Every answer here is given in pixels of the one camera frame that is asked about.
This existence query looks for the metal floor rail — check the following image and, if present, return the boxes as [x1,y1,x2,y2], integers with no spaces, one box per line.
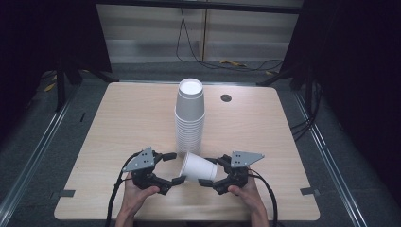
[0,91,81,220]
[292,90,369,227]

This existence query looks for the black metal stand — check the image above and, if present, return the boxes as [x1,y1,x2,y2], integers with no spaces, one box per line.
[54,58,120,114]

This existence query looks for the black horizontal bar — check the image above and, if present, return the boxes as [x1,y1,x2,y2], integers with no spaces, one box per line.
[94,0,305,15]

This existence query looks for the black cable bundle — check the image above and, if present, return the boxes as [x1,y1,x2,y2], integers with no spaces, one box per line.
[289,79,323,142]

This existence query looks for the stack of white paper cups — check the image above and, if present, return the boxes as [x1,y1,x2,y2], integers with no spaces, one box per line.
[174,78,206,158]

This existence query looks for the dark curtain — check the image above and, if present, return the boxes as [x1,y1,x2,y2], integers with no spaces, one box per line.
[0,0,113,143]
[279,0,401,200]

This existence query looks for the black floor cable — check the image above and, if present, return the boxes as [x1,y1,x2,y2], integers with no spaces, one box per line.
[175,8,285,73]

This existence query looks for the single white paper cup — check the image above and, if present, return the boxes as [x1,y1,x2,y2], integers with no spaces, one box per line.
[179,151,218,183]

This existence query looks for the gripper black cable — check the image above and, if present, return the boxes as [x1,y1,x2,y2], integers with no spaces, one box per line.
[105,150,143,227]
[247,168,279,227]

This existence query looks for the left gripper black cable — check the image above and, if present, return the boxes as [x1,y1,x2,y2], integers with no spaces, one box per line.
[105,150,143,227]

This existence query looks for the person's left hand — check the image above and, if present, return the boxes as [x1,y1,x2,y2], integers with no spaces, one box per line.
[120,180,161,218]

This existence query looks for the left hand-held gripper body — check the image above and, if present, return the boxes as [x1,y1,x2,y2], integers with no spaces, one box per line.
[121,147,164,190]

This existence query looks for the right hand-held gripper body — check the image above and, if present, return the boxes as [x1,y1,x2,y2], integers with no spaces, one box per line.
[221,151,266,187]

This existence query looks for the grey tape strip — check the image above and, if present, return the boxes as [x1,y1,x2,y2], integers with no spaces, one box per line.
[58,189,77,199]
[300,186,321,197]

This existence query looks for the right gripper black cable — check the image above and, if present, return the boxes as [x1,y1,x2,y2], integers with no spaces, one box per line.
[247,168,279,227]

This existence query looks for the person's right hand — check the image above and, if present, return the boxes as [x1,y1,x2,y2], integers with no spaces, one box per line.
[227,177,267,218]

